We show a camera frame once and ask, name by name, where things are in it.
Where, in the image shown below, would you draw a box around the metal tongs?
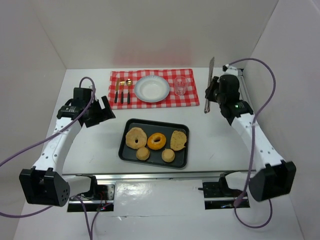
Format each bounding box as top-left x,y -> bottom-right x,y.
204,56 -> 215,114

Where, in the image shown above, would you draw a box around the speckled bread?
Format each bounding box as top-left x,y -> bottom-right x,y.
170,130 -> 187,151

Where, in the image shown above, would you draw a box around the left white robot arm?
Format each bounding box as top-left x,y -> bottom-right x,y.
19,87 -> 116,207

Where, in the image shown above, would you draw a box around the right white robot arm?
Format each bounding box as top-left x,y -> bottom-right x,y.
205,74 -> 297,202

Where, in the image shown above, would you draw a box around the red checkered cloth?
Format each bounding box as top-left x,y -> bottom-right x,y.
107,68 -> 200,110

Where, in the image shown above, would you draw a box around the plain beige bagel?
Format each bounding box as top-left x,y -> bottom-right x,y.
125,127 -> 148,150

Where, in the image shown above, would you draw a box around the clear drinking glass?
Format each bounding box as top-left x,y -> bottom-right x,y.
173,76 -> 189,96

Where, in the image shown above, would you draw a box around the white paper plate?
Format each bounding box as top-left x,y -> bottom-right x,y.
133,75 -> 170,103

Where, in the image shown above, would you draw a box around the small round bun left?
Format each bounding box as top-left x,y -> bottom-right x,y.
136,147 -> 150,161

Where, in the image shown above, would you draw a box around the small round bun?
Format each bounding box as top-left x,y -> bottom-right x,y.
161,149 -> 176,163
136,147 -> 150,161

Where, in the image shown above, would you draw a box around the orange glazed donut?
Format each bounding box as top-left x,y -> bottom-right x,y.
147,132 -> 167,151

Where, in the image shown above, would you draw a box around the black baking tray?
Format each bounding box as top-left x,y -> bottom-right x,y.
118,118 -> 190,169

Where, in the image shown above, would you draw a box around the small round bun right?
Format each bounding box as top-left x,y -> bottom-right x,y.
161,149 -> 176,163

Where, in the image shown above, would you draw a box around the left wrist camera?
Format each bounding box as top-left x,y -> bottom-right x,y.
86,85 -> 97,103

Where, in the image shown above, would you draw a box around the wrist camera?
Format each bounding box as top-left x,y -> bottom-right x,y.
86,85 -> 97,103
222,64 -> 239,76

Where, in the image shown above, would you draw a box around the gold knife black handle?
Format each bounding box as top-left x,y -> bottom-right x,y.
114,78 -> 120,104

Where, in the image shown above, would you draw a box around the aluminium rail right side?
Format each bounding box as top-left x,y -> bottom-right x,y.
231,66 -> 252,107

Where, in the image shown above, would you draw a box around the aluminium rail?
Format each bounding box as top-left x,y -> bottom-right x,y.
61,170 -> 256,181
231,66 -> 252,107

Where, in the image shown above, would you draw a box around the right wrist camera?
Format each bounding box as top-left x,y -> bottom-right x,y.
222,64 -> 239,76

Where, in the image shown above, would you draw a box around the gold fork black handle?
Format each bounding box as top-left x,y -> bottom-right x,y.
120,78 -> 126,104

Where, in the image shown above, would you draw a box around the gold spoon black handle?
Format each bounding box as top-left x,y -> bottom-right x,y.
125,78 -> 132,105

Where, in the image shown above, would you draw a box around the aluminium rail front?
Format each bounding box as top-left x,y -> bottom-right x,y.
61,170 -> 256,181

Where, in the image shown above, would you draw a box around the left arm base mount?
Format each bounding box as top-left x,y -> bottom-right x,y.
63,174 -> 116,213

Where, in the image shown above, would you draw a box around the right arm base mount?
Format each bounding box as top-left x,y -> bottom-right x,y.
198,171 -> 242,210

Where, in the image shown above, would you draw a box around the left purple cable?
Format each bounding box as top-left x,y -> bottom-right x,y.
0,76 -> 113,240

